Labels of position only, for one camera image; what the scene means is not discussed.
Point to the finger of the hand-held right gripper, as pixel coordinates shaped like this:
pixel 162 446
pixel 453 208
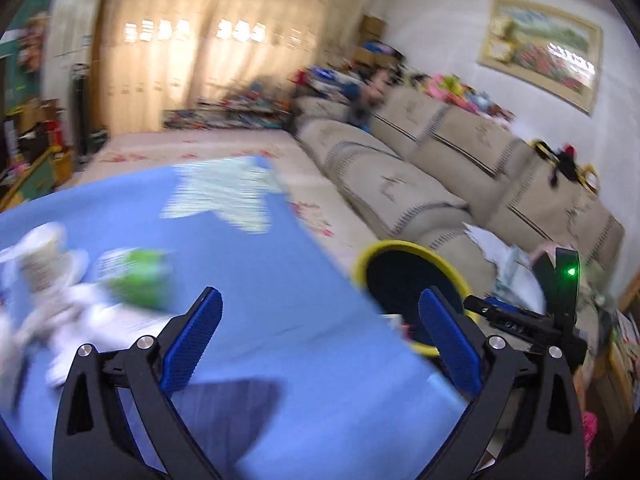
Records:
pixel 480 306

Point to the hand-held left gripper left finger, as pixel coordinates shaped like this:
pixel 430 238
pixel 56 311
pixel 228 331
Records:
pixel 192 345

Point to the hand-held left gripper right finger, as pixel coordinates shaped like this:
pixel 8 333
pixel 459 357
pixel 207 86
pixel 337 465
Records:
pixel 450 345

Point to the black bin with yellow rim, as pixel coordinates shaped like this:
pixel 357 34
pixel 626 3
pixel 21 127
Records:
pixel 395 280

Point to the white bottle with green label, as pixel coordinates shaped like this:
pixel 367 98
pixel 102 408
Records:
pixel 140 275

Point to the white paper cup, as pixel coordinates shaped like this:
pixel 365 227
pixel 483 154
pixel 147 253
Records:
pixel 42 260

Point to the white papers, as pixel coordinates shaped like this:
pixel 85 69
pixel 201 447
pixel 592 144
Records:
pixel 485 242

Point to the blue star tablecloth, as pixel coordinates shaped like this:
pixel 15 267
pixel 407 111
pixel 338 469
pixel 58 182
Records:
pixel 280 285

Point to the yellow and black toy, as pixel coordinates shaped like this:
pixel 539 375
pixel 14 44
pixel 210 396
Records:
pixel 567 162

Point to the beige sofa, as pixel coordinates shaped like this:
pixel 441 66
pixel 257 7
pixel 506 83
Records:
pixel 425 170

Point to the pile of plush toys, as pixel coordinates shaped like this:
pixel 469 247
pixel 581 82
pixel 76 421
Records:
pixel 450 90

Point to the green and yellow TV cabinet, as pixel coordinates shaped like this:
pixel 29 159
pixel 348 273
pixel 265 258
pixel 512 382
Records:
pixel 40 175

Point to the low glass shelf with books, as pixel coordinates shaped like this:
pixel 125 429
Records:
pixel 230 112

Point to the framed flower painting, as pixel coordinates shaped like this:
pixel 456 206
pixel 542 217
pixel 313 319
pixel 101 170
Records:
pixel 540 50

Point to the black tower fan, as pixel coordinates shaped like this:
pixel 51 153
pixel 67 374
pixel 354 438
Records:
pixel 82 110

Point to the open cardboard boxes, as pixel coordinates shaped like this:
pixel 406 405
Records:
pixel 45 130

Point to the stack of cardboard boxes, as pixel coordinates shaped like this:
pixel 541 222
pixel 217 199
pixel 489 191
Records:
pixel 370 40

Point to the beige embroidered curtains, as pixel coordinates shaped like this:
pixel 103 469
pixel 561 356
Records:
pixel 225 35

